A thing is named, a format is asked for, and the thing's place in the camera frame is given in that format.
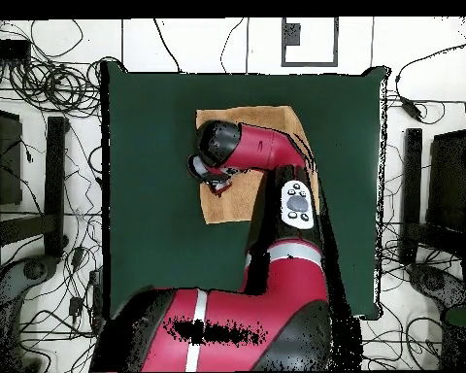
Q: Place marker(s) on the black rectangular box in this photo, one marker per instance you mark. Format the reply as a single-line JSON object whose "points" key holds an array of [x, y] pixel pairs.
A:
{"points": [[7, 49]]}

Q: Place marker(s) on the dark green table cloth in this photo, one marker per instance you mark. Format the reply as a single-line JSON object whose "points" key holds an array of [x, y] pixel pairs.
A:
{"points": [[159, 233]]}

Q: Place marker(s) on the small black plug adapter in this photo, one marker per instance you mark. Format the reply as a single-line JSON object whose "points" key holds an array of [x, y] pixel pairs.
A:
{"points": [[75, 306]]}

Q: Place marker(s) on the narrow black power strip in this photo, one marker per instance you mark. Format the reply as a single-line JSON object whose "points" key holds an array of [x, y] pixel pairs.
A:
{"points": [[98, 295]]}

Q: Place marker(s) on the grey square frame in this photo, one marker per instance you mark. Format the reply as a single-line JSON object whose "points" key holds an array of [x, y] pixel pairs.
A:
{"points": [[291, 35]]}

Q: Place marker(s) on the orange terry towel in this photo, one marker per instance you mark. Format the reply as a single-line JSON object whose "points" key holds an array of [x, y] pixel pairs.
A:
{"points": [[233, 202]]}

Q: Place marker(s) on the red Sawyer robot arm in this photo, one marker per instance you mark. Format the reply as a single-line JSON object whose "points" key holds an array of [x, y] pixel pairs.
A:
{"points": [[264, 147]]}

